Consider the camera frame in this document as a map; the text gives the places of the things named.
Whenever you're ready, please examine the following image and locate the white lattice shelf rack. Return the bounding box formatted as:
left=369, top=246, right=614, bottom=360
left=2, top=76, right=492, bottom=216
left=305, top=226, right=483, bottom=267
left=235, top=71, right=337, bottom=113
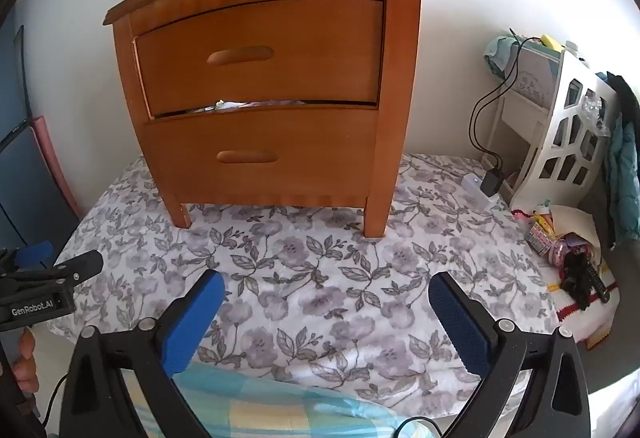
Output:
left=482, top=35, right=618, bottom=213

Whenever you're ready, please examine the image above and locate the teal jacket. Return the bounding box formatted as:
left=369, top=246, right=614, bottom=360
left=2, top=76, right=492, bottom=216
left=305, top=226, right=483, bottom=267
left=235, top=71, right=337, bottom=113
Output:
left=602, top=113, right=640, bottom=249

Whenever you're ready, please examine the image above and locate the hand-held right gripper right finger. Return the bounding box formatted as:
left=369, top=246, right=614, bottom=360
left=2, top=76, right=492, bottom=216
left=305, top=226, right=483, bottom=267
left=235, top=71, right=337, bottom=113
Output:
left=428, top=271, right=592, bottom=438

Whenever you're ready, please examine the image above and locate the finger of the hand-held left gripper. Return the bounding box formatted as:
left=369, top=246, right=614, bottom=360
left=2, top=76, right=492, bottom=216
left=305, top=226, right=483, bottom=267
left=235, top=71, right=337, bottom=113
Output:
left=29, top=251, right=104, bottom=290
left=15, top=241, right=54, bottom=269

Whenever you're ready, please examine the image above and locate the wooden nightstand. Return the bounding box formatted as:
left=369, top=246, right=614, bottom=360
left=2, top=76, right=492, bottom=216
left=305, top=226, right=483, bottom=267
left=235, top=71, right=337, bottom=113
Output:
left=102, top=0, right=433, bottom=239

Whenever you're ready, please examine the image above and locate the black garment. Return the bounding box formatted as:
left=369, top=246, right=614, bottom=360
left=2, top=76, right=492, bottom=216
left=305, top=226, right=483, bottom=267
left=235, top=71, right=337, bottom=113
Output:
left=606, top=72, right=640, bottom=121

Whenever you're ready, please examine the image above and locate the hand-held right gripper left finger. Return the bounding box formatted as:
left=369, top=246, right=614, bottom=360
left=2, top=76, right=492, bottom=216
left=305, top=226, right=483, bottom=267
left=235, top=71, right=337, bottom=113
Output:
left=59, top=269, right=226, bottom=438

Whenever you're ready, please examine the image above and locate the black bundle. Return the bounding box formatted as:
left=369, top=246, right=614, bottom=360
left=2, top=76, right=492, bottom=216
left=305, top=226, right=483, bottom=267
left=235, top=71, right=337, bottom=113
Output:
left=559, top=252, right=596, bottom=311

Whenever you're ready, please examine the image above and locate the white power strip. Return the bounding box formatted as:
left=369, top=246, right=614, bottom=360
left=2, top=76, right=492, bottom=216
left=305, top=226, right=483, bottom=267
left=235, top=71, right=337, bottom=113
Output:
left=460, top=173, right=501, bottom=211

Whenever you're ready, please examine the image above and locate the wooden drawer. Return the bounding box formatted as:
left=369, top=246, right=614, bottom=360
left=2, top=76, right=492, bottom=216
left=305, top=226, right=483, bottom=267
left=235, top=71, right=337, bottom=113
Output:
left=132, top=0, right=386, bottom=119
left=145, top=105, right=381, bottom=209

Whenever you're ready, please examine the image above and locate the black charger adapter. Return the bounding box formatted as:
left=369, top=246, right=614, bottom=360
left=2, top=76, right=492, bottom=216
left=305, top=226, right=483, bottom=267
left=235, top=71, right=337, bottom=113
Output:
left=480, top=167, right=506, bottom=197

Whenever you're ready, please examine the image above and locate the teal cloth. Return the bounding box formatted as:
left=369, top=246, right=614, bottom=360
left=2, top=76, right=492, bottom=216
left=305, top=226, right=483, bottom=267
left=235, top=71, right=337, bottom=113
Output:
left=484, top=35, right=517, bottom=79

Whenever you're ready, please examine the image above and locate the blue yellow plaid cloth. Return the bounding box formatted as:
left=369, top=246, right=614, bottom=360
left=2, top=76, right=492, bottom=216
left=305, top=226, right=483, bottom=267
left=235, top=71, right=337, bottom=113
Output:
left=122, top=360, right=446, bottom=438

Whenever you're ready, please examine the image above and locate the black remote control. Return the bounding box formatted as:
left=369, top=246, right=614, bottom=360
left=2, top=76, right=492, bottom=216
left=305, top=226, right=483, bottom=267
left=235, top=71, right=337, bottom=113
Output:
left=582, top=263, right=612, bottom=303

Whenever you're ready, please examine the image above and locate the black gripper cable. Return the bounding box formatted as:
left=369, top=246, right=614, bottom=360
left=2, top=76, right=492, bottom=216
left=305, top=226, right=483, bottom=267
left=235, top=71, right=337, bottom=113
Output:
left=394, top=415, right=445, bottom=438

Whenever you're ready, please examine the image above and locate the blue folding panel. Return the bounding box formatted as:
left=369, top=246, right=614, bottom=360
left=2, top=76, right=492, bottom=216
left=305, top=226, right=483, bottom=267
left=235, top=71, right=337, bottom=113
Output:
left=0, top=25, right=76, bottom=251

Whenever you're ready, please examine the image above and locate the person's left hand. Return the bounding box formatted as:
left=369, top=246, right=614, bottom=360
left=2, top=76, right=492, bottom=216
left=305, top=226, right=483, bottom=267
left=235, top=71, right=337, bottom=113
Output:
left=12, top=327, right=39, bottom=392

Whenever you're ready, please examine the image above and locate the black charger cable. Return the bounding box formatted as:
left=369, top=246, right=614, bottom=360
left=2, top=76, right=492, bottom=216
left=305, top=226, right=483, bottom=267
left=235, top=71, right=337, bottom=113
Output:
left=470, top=28, right=546, bottom=169

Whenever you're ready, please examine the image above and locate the floral bed sheet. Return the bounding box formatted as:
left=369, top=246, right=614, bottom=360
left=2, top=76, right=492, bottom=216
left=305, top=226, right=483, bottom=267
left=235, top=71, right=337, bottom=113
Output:
left=47, top=153, right=561, bottom=419

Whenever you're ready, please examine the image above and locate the white red knitted mat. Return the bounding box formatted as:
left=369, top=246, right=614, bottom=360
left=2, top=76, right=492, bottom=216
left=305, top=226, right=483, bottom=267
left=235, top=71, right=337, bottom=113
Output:
left=547, top=263, right=621, bottom=354

